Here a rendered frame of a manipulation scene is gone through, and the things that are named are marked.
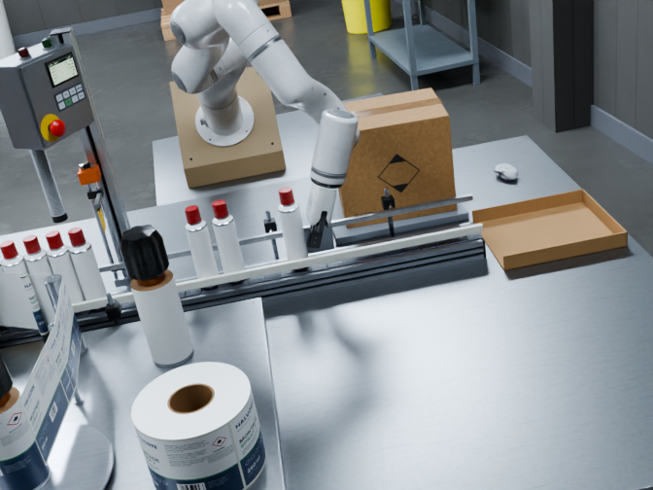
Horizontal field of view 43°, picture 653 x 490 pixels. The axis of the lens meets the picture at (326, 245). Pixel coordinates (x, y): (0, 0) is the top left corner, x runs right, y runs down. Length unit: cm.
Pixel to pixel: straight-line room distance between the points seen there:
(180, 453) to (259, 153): 150
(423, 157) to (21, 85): 98
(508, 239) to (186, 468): 108
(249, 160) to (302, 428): 128
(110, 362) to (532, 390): 88
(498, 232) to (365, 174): 37
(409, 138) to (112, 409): 100
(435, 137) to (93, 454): 114
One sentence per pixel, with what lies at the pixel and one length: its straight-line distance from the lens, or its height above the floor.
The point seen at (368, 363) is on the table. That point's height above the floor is 83.
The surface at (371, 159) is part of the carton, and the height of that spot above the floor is 104.
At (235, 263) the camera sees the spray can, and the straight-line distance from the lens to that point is 200.
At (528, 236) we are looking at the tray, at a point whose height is 83.
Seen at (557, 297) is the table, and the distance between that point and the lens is 191.
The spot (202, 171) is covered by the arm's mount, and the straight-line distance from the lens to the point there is 272.
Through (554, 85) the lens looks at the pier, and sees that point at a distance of 491.
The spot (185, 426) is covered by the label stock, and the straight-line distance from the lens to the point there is 138.
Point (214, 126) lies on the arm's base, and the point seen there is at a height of 101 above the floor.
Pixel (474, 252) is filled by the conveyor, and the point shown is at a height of 85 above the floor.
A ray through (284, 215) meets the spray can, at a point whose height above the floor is 103.
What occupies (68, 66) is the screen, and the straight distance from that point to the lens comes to 197.
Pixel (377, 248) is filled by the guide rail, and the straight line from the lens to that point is 200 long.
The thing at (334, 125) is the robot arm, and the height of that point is 123.
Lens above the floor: 186
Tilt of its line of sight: 28 degrees down
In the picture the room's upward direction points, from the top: 10 degrees counter-clockwise
